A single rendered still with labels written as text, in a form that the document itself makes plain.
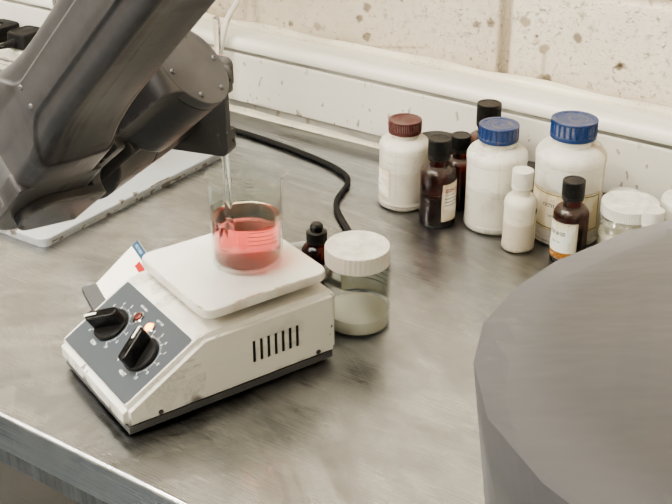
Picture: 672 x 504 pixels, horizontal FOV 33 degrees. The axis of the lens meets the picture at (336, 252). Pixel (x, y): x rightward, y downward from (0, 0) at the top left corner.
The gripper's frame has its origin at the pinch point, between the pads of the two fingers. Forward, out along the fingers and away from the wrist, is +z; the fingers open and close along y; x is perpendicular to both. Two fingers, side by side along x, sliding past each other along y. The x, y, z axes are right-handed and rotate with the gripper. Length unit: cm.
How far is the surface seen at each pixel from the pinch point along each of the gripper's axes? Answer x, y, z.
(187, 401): 24.2, -1.0, -10.8
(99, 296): 25.2, 15.9, 2.9
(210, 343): 19.7, -2.3, -8.8
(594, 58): 11, -22, 46
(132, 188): 24.4, 25.0, 24.3
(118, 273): 23.7, 15.0, 5.0
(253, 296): 17.1, -4.3, -4.8
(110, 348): 21.7, 6.7, -9.5
